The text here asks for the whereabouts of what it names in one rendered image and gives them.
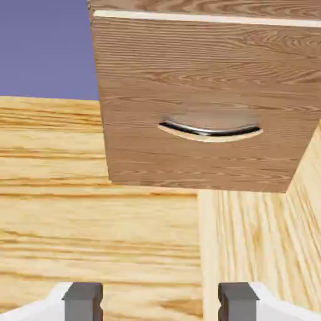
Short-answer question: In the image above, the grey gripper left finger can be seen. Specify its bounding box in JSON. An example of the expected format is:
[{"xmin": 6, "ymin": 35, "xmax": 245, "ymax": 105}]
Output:
[{"xmin": 0, "ymin": 282, "xmax": 104, "ymax": 321}]

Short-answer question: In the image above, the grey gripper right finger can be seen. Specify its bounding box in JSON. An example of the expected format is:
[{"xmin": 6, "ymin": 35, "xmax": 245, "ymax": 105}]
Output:
[{"xmin": 218, "ymin": 282, "xmax": 321, "ymax": 321}]

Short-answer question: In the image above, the brown wooden drawer front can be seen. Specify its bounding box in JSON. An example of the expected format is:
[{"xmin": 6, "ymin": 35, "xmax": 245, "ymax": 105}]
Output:
[{"xmin": 92, "ymin": 9, "xmax": 321, "ymax": 194}]

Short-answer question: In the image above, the brown wooden cabinet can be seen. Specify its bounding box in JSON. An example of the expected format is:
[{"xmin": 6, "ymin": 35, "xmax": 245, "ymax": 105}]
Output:
[{"xmin": 86, "ymin": 0, "xmax": 321, "ymax": 194}]

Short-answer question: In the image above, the curved metal drawer handle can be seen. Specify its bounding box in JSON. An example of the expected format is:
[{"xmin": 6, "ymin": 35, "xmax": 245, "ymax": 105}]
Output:
[{"xmin": 157, "ymin": 119, "xmax": 264, "ymax": 144}]

